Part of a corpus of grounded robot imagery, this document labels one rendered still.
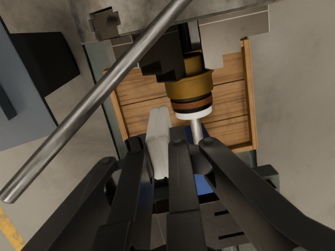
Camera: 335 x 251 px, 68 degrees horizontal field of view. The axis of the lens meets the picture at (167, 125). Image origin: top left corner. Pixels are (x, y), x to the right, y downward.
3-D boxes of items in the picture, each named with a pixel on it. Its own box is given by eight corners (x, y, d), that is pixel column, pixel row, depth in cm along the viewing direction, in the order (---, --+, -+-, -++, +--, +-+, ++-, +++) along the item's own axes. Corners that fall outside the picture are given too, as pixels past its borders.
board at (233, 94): (104, 68, 63) (101, 71, 59) (244, 38, 62) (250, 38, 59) (134, 168, 74) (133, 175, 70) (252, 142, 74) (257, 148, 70)
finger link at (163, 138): (155, 139, 15) (167, 137, 15) (158, 105, 22) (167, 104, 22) (165, 179, 17) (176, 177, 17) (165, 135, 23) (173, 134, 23)
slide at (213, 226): (124, 209, 72) (122, 220, 68) (269, 178, 71) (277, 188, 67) (139, 253, 79) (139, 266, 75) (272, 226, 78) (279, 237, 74)
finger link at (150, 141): (165, 179, 17) (154, 181, 17) (165, 135, 23) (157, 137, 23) (155, 139, 15) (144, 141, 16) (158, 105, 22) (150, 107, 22)
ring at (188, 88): (157, 65, 38) (169, 120, 41) (217, 52, 38) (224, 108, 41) (156, 58, 47) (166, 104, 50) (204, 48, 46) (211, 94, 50)
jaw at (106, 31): (150, 8, 38) (90, 15, 30) (177, 0, 35) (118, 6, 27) (164, 77, 42) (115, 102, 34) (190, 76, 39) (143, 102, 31)
